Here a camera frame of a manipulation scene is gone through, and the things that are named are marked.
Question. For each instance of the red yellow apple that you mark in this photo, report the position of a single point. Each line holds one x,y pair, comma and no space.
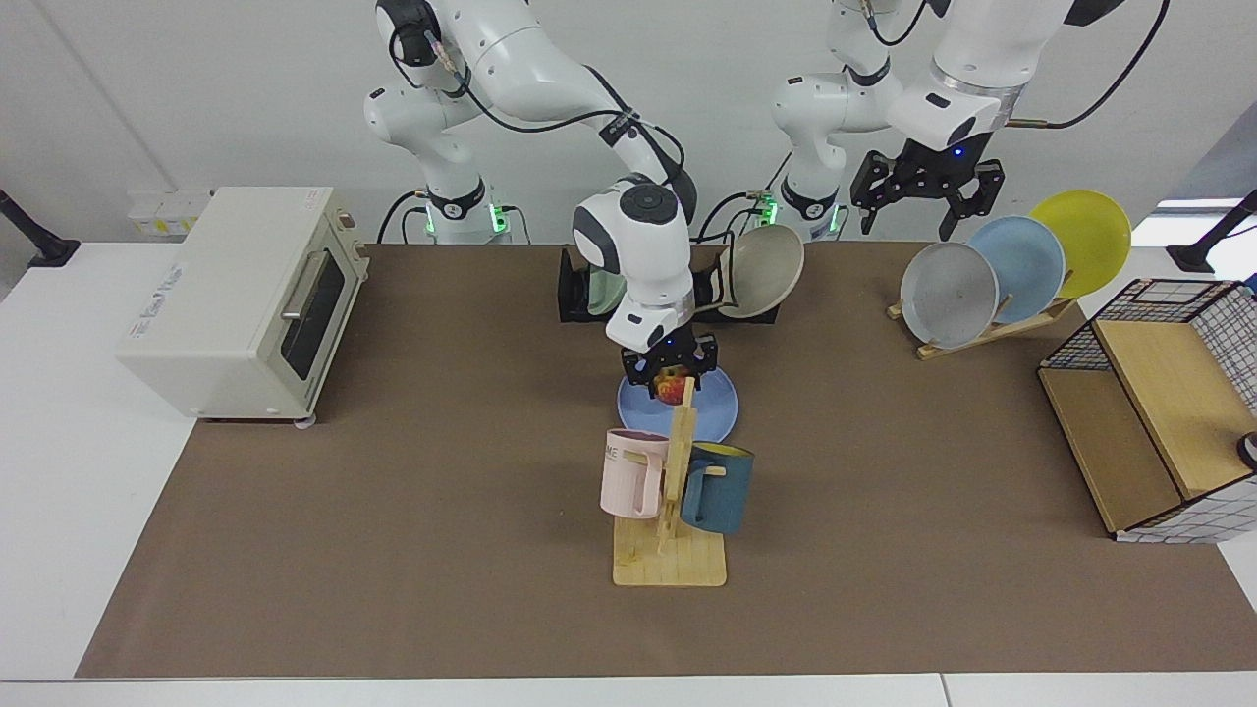
672,387

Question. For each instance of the grey plate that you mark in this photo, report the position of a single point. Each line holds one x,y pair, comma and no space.
948,295

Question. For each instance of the light blue plate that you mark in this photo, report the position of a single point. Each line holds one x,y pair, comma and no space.
1026,260

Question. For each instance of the pale green plate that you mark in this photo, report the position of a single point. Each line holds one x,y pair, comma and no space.
601,295

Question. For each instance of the beige plate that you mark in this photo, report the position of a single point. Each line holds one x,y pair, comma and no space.
771,270

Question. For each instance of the black dish rack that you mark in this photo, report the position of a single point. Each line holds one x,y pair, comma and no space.
570,295

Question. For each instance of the wooden plate rack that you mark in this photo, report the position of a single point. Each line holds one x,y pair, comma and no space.
982,335

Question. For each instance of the yellow plate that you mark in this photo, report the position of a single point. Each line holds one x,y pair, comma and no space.
1085,236

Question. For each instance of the pink mug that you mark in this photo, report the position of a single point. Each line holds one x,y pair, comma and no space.
628,481

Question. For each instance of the dark blue mug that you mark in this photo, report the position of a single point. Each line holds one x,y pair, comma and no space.
722,491

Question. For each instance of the wooden cup stand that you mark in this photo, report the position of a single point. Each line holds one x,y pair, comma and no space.
678,560

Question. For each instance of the black stand foot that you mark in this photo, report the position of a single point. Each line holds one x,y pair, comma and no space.
1203,253
39,245

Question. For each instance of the brown table cloth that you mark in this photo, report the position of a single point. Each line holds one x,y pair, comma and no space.
442,550

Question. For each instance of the small black round thing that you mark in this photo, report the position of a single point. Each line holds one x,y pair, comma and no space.
1249,450

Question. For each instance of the pale toaster oven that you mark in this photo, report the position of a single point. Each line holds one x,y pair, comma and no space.
226,295

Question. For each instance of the white wall socket box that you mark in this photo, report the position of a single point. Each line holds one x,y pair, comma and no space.
162,211

